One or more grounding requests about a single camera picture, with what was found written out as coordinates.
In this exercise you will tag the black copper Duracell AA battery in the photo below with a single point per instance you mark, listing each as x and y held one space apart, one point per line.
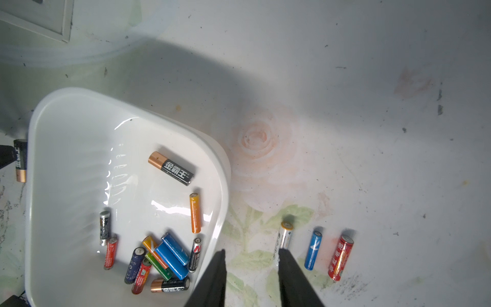
171 168

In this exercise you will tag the floral table mat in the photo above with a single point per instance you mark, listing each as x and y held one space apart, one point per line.
369 119

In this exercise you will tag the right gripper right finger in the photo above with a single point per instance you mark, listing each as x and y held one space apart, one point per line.
295 289

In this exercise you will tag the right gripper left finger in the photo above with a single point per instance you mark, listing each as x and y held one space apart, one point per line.
211 289

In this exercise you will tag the red AA battery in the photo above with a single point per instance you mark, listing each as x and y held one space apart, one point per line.
340 257

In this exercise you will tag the beige desktop file organizer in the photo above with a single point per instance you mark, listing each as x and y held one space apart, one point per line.
50 18

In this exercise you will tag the red green AAA battery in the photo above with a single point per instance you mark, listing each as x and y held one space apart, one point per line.
142 276

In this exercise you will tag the white plastic storage box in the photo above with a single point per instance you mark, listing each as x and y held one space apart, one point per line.
88 153

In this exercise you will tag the dark blue AAA battery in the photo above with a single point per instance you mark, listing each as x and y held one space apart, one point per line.
134 265

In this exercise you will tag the black red silver AAA battery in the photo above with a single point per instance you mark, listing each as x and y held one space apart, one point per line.
195 253

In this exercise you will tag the white orange AA battery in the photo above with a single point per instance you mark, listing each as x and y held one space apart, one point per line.
283 239

